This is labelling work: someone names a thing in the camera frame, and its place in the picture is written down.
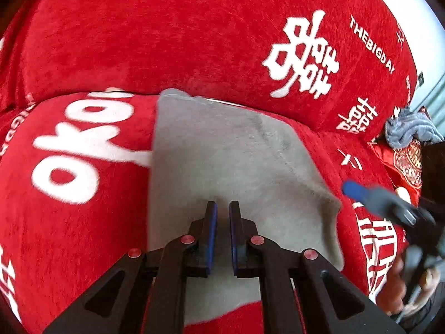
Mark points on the blue-grey crumpled towel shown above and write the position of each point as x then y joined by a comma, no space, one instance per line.
407,126

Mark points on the grey knitted garment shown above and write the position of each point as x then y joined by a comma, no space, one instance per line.
206,151

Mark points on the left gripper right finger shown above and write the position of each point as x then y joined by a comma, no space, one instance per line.
301,292

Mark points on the person's right hand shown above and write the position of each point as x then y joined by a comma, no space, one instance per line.
390,298

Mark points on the red sofa seat cover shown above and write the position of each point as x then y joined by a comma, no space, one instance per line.
75,176

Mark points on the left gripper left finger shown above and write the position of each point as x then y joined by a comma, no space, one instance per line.
144,292

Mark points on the red embroidered cushion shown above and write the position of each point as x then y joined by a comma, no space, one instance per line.
404,166

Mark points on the red sofa back cover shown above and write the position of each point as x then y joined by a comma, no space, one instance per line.
334,65

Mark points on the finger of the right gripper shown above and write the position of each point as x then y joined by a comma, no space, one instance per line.
381,202

